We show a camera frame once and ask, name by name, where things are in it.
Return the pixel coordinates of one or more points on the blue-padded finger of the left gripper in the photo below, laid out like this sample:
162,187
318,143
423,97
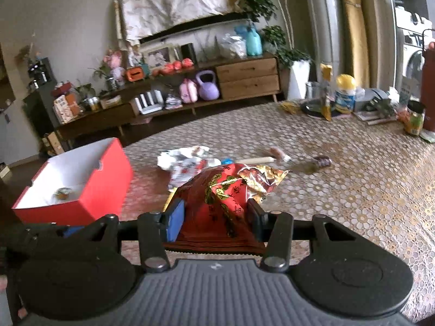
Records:
69,231

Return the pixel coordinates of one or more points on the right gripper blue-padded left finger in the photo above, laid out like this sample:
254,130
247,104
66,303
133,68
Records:
156,228

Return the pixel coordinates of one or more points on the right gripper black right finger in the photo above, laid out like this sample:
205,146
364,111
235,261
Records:
275,229

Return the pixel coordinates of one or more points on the white red snack bag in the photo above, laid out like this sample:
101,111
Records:
184,171

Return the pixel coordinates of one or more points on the large red snack bag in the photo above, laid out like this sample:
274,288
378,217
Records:
215,202

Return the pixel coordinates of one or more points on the blue cookie snack bag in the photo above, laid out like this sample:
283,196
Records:
227,161

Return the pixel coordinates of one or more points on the yellow triangular snack packet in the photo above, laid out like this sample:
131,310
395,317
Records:
169,199

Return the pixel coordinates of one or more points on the white snack wrapper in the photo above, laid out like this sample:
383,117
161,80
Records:
167,159

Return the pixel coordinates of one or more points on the red cardboard box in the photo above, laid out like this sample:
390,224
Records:
99,175

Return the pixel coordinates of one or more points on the cream sausage stick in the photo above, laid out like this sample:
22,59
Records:
257,161

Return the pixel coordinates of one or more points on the white router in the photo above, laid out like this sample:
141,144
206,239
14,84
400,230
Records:
149,102

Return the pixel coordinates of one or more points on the glass cup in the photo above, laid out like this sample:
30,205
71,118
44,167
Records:
313,96

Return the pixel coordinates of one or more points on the wooden TV cabinet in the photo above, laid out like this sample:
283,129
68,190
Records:
236,80

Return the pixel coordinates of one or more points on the purple kettlebell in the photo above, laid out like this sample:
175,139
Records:
208,91

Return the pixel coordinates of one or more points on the orange tissue box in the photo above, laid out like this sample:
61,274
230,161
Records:
135,74

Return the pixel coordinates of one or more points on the yellow-lid white jar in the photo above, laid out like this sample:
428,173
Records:
345,93

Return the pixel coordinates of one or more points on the black coffee machine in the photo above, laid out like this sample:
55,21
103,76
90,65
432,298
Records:
40,73

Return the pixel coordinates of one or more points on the framed photo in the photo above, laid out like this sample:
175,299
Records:
159,56

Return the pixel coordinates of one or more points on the pink plush flower toy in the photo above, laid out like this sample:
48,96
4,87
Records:
114,61

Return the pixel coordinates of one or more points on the black speaker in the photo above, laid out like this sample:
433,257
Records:
188,51

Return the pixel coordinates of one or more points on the small glass jar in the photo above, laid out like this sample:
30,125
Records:
415,116

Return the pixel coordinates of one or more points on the clear plastic bag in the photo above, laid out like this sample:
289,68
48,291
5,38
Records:
232,47

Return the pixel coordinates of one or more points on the dark red thermos bottle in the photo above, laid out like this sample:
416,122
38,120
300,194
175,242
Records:
428,87

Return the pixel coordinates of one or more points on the yellow curtain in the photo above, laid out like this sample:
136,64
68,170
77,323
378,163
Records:
356,40

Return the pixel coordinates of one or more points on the potted green tree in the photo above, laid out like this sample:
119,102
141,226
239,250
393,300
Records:
278,36

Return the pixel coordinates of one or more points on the washing machine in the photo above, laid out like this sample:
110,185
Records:
415,34

